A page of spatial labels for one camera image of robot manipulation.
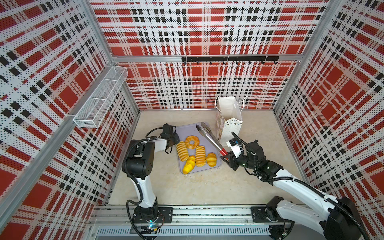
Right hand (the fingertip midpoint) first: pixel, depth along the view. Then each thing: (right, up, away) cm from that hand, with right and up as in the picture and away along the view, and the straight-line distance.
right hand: (223, 157), depth 77 cm
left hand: (-30, +6, +25) cm, 39 cm away
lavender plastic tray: (-24, +13, +35) cm, 44 cm away
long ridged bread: (-24, 0, +16) cm, 28 cm away
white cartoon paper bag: (+4, +20, +4) cm, 20 cm away
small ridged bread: (-5, -4, +13) cm, 15 cm away
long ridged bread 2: (-12, -4, +13) cm, 18 cm away
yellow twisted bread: (-19, -7, +11) cm, 23 cm away
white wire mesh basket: (-81, +24, +16) cm, 86 cm away
